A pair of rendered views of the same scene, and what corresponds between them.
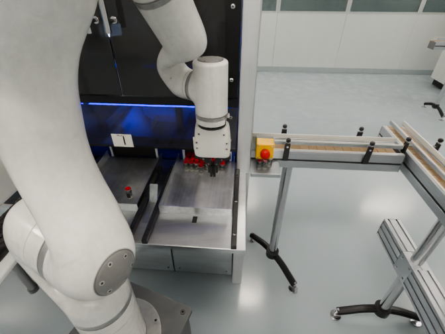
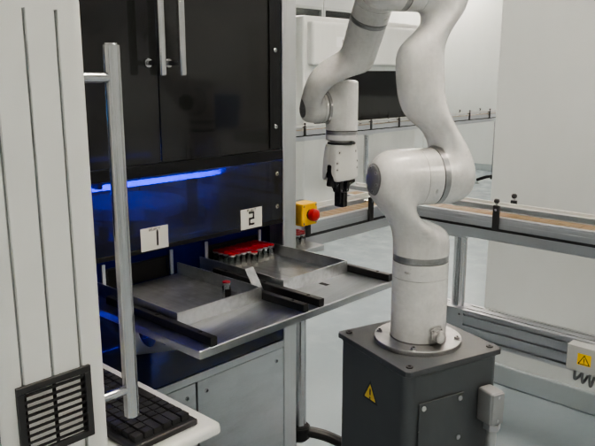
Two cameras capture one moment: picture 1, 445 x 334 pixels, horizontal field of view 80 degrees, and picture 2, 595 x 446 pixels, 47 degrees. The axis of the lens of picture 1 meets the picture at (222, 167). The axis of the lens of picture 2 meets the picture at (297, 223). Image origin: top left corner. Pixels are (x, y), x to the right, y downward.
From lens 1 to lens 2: 1.59 m
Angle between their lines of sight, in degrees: 52
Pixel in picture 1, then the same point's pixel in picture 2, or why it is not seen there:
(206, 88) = (352, 101)
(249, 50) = (289, 92)
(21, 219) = (409, 153)
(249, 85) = (291, 130)
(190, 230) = (337, 288)
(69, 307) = (438, 234)
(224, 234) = (367, 280)
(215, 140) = (351, 157)
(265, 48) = not seen: outside the picture
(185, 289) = not seen: outside the picture
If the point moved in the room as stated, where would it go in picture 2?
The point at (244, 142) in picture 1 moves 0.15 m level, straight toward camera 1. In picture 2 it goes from (289, 205) to (326, 212)
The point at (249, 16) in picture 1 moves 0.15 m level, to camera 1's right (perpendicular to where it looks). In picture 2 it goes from (289, 58) to (319, 59)
